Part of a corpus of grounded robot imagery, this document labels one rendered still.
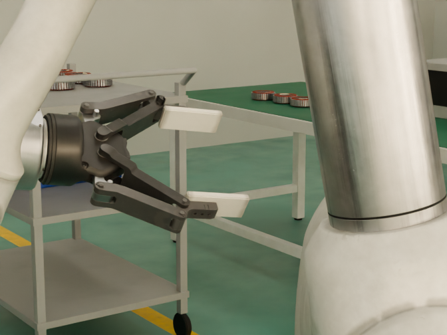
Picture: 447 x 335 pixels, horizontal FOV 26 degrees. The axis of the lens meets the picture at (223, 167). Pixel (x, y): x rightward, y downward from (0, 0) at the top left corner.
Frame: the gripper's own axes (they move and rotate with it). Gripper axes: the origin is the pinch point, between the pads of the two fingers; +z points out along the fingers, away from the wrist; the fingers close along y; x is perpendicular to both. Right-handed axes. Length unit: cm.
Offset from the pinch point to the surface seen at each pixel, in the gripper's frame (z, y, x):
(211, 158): 204, 413, 376
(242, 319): 107, 141, 212
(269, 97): 137, 247, 184
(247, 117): 118, 222, 177
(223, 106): 113, 237, 185
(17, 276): 24, 167, 221
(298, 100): 141, 227, 169
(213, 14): 209, 511, 318
